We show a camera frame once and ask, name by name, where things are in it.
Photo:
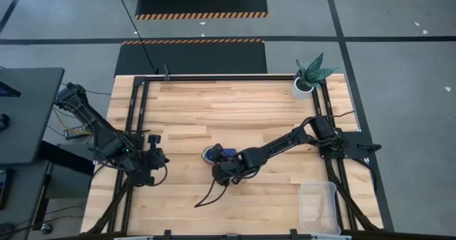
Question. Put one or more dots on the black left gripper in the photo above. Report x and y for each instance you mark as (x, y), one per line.
(147, 165)

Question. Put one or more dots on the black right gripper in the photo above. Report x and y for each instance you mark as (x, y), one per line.
(229, 170)

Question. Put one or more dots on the small indigo measuring cup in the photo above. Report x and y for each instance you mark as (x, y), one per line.
(231, 151)

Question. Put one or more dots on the green measuring cup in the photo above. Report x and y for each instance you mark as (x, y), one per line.
(204, 156)

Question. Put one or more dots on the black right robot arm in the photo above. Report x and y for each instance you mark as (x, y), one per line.
(285, 142)

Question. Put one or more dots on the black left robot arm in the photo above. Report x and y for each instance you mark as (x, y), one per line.
(103, 136)

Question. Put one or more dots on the clear plastic basket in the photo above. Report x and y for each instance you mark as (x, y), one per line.
(320, 211)

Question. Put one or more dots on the black power supply box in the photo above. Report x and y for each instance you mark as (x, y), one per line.
(76, 133)

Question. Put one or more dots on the black hazard-striped floor mat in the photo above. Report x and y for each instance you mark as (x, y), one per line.
(192, 58)
(199, 1)

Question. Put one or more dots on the black table clamp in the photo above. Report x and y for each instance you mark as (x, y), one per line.
(167, 234)
(294, 234)

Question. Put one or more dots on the snake plant in white pot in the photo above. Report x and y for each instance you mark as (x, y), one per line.
(301, 90)

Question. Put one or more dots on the grey desk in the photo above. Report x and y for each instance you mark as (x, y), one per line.
(32, 119)

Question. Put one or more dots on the dark laptop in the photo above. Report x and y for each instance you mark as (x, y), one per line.
(7, 90)

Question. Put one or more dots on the black clamp post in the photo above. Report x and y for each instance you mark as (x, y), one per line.
(166, 72)

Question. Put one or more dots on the black table frame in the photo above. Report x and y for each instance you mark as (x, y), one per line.
(228, 78)

